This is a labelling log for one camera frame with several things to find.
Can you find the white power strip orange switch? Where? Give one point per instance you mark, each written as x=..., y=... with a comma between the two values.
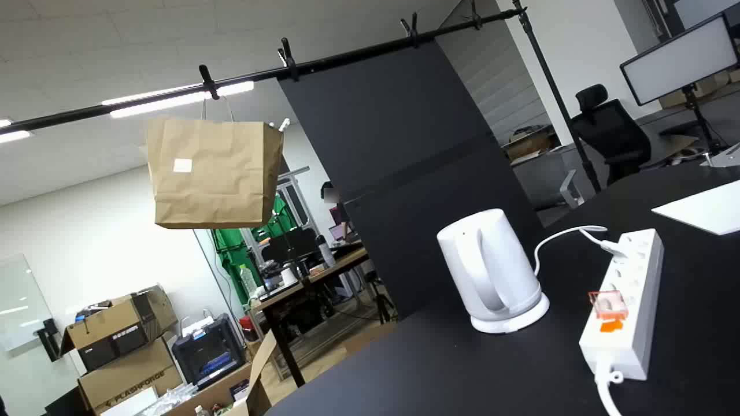
x=633, y=309

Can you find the black backdrop cloth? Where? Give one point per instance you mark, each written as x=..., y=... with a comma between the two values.
x=400, y=154

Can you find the wooden desk black legs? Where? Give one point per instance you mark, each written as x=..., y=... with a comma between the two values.
x=314, y=281

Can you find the white electric kettle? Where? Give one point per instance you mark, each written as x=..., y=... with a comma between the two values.
x=486, y=268

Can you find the green plastic sheet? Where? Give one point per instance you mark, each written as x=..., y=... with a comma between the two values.
x=231, y=267

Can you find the brown paper bag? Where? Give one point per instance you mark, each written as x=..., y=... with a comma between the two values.
x=215, y=177

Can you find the black spring clamp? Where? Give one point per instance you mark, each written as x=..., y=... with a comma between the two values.
x=410, y=25
x=205, y=81
x=286, y=56

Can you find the black backdrop stand pole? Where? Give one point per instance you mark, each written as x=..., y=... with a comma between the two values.
x=556, y=96

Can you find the black 3D printer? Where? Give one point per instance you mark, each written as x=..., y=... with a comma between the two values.
x=209, y=353

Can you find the long ceiling light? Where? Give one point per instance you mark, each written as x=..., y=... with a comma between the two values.
x=164, y=100

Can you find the black office chair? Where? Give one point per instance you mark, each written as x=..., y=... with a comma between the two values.
x=614, y=136

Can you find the cardboard box with black items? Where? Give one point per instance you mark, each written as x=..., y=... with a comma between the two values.
x=116, y=325

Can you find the closed cardboard box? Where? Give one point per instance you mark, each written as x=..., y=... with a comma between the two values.
x=127, y=372

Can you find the black horizontal backdrop pole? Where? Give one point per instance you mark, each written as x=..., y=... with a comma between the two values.
x=61, y=117

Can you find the white flat board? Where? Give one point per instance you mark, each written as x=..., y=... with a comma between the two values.
x=708, y=210

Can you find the large computer monitor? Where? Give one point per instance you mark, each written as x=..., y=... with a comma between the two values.
x=677, y=60

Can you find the short ceiling light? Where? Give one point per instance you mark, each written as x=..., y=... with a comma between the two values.
x=15, y=138

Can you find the glass whiteboard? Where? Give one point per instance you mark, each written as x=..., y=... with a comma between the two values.
x=18, y=309

